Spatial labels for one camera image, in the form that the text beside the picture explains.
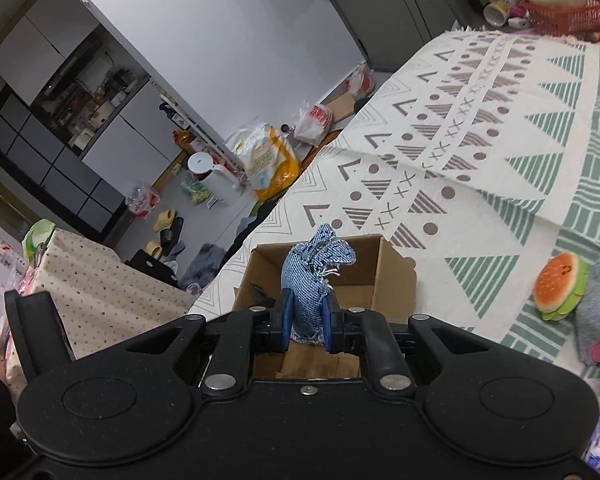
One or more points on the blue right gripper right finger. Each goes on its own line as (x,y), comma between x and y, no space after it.
(329,314)

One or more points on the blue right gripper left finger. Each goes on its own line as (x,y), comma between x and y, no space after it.
(285,312)

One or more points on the plush hamburger toy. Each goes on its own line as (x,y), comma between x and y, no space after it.
(560,286)

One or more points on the brown cardboard box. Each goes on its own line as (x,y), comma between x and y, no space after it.
(381,280)

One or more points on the polka dot beige cloth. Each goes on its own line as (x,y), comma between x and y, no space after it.
(101,301)

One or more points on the white electric kettle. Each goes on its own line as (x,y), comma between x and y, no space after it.
(221,183)

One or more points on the yellow white large bag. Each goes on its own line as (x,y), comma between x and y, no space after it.
(267,157)

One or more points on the yellow slippers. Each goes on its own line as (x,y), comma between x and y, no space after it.
(168,227)

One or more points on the white red plastic bag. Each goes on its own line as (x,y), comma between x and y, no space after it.
(312,124)

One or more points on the water bottle pack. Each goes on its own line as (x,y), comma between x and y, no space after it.
(142,200)

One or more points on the patterned cream green blanket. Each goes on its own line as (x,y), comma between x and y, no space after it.
(480,160)

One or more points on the red plastic basket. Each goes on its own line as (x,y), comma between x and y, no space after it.
(576,21)

